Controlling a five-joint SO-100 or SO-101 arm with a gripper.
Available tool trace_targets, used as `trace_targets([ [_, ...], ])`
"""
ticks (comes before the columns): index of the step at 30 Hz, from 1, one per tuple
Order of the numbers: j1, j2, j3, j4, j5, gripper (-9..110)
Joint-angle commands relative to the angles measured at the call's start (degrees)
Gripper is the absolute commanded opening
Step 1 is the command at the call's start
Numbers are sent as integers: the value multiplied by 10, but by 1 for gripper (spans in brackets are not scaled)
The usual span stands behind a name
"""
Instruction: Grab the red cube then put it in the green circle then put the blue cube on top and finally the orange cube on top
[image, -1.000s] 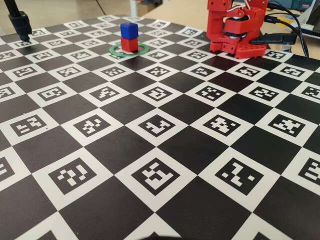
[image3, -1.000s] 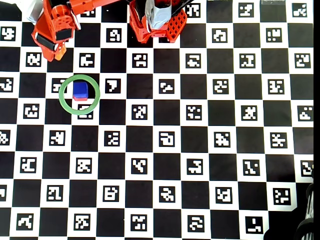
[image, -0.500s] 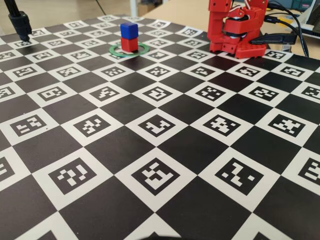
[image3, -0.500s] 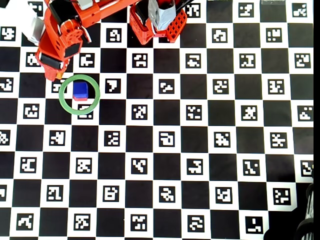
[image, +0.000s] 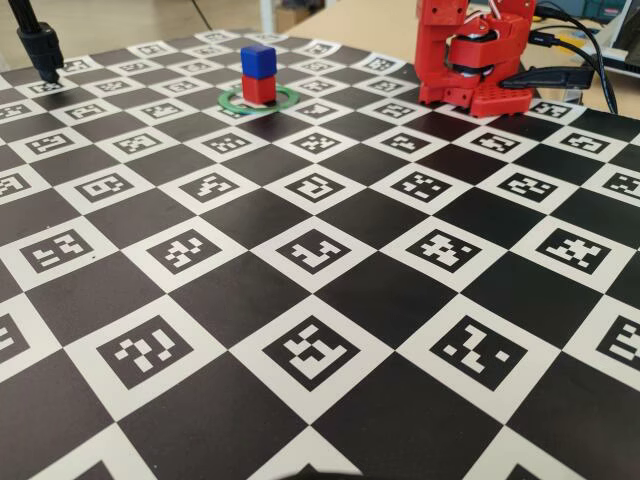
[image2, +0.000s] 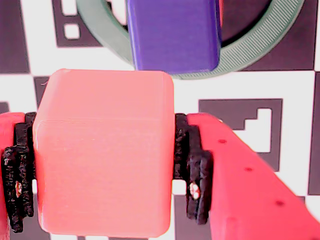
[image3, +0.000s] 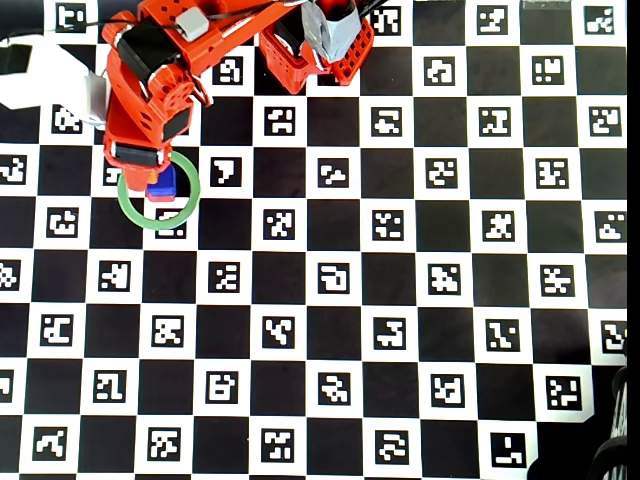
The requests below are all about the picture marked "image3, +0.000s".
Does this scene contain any black flexible camera holder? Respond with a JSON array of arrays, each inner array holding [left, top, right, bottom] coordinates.
[[589, 364, 640, 480]]

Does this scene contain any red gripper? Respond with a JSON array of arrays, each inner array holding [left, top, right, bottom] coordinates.
[[101, 49, 202, 194]]

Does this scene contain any green ring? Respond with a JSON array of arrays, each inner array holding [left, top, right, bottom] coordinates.
[[116, 149, 202, 231]]

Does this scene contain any small grey plastic block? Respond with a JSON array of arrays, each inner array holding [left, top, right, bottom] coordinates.
[[176, 6, 210, 41]]

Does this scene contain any blue cube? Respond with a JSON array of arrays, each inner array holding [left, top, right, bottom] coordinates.
[[146, 164, 179, 197]]

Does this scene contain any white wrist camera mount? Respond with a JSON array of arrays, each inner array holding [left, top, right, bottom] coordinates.
[[0, 35, 110, 127]]

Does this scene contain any black white marker checkerboard mat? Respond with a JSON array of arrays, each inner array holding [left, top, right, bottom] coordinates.
[[0, 0, 629, 480]]

